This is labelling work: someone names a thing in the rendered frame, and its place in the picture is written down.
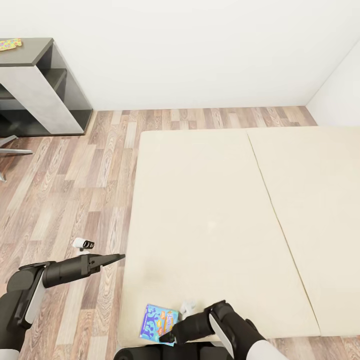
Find board game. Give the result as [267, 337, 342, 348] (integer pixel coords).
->
[140, 304, 179, 346]

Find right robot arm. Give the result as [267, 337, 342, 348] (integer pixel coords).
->
[159, 298, 289, 360]

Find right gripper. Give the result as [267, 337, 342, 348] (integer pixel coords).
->
[159, 312, 204, 346]

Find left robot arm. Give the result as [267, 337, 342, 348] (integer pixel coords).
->
[0, 237, 126, 360]

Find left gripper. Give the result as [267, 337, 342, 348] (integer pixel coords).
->
[59, 253, 126, 284]

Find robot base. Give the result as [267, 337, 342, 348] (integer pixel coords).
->
[113, 341, 234, 360]

